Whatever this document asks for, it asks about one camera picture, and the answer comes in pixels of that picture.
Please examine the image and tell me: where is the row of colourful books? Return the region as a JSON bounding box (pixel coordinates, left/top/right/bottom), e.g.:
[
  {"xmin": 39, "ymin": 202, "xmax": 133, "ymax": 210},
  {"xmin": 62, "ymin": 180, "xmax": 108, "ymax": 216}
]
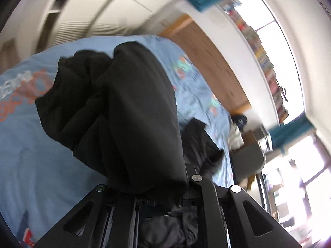
[{"xmin": 222, "ymin": 0, "xmax": 289, "ymax": 124}]

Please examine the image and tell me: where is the blue printed bedsheet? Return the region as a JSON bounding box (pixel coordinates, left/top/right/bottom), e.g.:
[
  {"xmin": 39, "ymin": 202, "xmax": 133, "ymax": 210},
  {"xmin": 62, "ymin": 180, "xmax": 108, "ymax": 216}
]
[{"xmin": 0, "ymin": 35, "xmax": 236, "ymax": 247}]

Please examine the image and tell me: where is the dark backpack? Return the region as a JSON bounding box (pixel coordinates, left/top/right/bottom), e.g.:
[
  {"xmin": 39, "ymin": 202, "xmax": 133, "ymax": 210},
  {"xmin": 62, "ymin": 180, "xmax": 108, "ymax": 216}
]
[{"xmin": 231, "ymin": 114, "xmax": 249, "ymax": 130}]

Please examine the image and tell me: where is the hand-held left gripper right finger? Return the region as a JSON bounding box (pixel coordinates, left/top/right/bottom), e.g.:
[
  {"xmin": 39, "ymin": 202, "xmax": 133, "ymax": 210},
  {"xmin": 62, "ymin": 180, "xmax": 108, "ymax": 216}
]
[{"xmin": 181, "ymin": 163, "xmax": 303, "ymax": 248}]

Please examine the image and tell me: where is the white wardrobe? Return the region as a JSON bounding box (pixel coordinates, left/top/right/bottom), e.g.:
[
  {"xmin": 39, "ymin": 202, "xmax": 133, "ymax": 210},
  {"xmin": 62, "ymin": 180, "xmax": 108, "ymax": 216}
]
[{"xmin": 0, "ymin": 0, "xmax": 187, "ymax": 68}]

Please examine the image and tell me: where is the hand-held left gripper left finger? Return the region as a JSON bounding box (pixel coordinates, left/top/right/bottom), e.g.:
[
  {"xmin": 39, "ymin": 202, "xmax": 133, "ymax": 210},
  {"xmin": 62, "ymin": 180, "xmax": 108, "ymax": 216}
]
[{"xmin": 34, "ymin": 184, "xmax": 140, "ymax": 248}]

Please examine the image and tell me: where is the beige cloth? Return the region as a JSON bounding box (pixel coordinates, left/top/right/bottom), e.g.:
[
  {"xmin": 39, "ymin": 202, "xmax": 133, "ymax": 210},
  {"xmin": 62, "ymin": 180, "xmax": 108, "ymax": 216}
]
[{"xmin": 229, "ymin": 124, "xmax": 245, "ymax": 151}]

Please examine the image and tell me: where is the wooden headboard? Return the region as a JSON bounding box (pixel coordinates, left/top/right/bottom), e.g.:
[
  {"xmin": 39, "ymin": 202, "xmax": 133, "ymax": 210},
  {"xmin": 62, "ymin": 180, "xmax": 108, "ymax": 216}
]
[{"xmin": 158, "ymin": 14, "xmax": 252, "ymax": 114}]

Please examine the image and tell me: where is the grey chair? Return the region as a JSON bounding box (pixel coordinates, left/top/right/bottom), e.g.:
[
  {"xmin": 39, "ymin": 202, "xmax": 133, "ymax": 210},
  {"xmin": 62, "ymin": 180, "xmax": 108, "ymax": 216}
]
[{"xmin": 230, "ymin": 142, "xmax": 267, "ymax": 184}]

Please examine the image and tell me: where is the black coat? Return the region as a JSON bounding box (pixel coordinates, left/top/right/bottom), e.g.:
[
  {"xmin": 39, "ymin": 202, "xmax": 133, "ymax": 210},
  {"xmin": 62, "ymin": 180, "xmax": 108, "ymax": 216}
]
[{"xmin": 35, "ymin": 41, "xmax": 225, "ymax": 248}]

